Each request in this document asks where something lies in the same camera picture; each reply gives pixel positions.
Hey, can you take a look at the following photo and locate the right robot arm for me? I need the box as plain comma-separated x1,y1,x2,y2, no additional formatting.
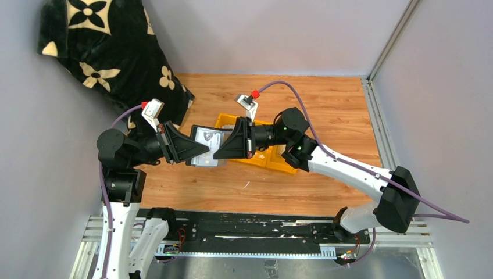
213,108,420,235

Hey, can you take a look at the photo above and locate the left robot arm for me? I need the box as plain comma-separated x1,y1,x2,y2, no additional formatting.
93,122,209,278

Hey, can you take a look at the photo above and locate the middle yellow bin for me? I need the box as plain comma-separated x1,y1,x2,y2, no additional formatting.
231,119,278,169

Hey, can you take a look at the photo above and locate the yellow bin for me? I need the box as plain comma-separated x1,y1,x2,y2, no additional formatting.
231,119,278,169
212,113,246,136
266,145,298,174

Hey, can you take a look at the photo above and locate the left yellow bin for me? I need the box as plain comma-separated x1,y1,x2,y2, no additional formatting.
212,113,246,136

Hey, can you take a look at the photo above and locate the right yellow bin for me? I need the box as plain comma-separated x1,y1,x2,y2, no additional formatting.
266,145,298,174

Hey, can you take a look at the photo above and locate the black floral blanket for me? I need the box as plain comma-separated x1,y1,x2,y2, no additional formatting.
37,0,195,128

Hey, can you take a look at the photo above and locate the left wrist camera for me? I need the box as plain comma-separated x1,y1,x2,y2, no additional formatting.
141,98,165,132

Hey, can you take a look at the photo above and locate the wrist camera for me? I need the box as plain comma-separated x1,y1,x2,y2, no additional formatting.
235,94,258,121
141,98,165,132

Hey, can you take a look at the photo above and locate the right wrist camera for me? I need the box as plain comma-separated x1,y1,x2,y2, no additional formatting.
235,94,258,121

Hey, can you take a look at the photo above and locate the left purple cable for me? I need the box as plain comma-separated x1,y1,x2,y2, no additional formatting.
98,102,149,279

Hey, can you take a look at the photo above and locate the purple cable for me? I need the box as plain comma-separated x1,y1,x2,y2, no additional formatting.
250,81,471,266
98,102,149,279

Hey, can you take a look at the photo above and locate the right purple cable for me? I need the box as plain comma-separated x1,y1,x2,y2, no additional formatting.
250,81,471,266

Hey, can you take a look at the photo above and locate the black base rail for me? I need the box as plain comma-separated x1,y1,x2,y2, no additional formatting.
137,208,371,255

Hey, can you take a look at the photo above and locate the aluminium frame post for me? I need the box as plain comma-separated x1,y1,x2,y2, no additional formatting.
367,0,421,83

